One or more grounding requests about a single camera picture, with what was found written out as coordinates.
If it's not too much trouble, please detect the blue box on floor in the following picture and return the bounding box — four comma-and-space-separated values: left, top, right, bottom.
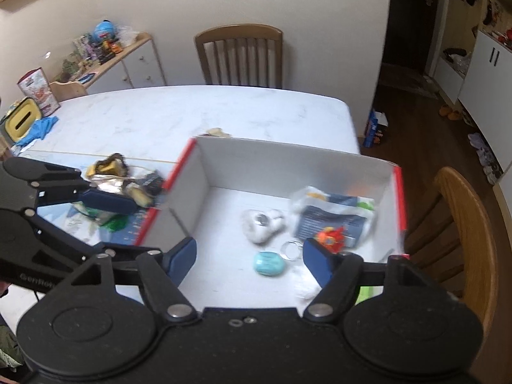
363, 109, 389, 147

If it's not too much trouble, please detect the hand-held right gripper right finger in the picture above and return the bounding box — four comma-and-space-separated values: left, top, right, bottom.
302, 238, 459, 325

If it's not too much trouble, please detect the wooden curved-back chair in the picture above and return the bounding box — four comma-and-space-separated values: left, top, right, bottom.
404, 167, 499, 340

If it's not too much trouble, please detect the pile of shoes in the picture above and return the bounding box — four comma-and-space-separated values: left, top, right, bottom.
467, 131, 505, 185

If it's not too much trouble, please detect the camouflage clothing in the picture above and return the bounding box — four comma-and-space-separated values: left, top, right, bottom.
0, 324, 25, 369

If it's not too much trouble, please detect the white cupboard unit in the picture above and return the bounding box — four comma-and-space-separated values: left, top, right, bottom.
424, 0, 512, 137

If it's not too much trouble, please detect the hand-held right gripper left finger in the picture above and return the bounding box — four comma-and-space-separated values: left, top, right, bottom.
66, 237, 199, 323

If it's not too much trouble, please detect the blue globe toy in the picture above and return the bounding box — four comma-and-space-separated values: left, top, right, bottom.
94, 20, 116, 41

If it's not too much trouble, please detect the clear plastic bag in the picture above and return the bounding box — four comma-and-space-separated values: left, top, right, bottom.
118, 26, 140, 44

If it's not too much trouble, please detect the wooden slat-back chair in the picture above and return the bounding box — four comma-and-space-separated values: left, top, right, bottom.
194, 24, 284, 89

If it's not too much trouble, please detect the yellow tissue box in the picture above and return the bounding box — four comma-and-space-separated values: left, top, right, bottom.
2, 97, 44, 142

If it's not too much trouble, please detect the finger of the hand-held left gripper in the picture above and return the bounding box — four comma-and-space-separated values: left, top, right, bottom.
0, 157, 141, 214
34, 218, 171, 265

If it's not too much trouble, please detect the red cardboard box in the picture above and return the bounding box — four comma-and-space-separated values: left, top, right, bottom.
136, 136, 409, 313

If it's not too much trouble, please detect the red printed bag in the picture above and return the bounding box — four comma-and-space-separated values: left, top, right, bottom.
17, 67, 61, 115

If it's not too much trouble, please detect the dark door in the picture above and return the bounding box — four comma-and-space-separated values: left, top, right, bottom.
380, 0, 444, 89

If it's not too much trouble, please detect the blue glove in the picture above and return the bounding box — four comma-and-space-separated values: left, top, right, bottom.
14, 116, 60, 147

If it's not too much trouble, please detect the pale yellow roll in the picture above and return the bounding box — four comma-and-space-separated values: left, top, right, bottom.
126, 186, 155, 208

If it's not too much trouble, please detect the foil snack packet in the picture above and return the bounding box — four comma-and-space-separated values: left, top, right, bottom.
86, 174, 137, 198

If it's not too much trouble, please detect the white wooden sideboard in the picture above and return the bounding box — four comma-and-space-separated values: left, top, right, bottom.
78, 33, 166, 97

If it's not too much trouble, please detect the metal key ring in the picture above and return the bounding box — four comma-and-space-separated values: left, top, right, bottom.
280, 241, 302, 260

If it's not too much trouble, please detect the small wooden child chair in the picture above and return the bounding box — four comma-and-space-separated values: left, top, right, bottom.
49, 80, 89, 102

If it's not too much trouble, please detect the orange red toy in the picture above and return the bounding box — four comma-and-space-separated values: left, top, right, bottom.
316, 226, 347, 253

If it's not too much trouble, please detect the plastic bag with blue leaflet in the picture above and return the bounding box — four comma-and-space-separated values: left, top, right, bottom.
290, 186, 379, 249

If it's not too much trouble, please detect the white soft toy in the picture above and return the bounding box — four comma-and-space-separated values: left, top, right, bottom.
241, 209, 285, 244

